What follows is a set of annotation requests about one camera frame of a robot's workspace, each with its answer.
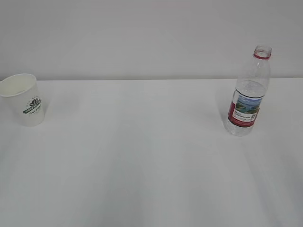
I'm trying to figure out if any clear plastic water bottle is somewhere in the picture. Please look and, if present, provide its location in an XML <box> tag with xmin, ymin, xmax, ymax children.
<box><xmin>224</xmin><ymin>45</ymin><xmax>272</xmax><ymax>136</ymax></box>

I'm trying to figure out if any white paper cup green logo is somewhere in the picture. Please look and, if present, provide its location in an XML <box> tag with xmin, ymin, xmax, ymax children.
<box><xmin>0</xmin><ymin>73</ymin><xmax>45</xmax><ymax>127</ymax></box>

